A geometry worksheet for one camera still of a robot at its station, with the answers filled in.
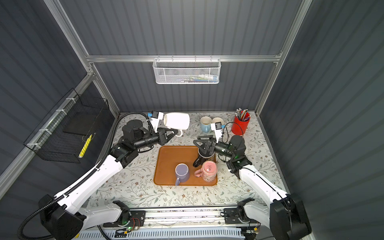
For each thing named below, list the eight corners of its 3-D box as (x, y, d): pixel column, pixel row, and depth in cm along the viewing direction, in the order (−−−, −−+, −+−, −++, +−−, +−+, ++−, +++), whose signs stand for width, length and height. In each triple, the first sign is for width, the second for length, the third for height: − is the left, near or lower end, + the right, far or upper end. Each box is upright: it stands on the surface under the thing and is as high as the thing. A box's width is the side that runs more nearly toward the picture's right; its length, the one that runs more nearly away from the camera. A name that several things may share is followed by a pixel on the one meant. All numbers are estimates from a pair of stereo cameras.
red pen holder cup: (232, 135, 109) (236, 122, 97) (230, 124, 116) (234, 111, 104) (246, 135, 109) (252, 122, 97) (243, 124, 116) (248, 111, 104)
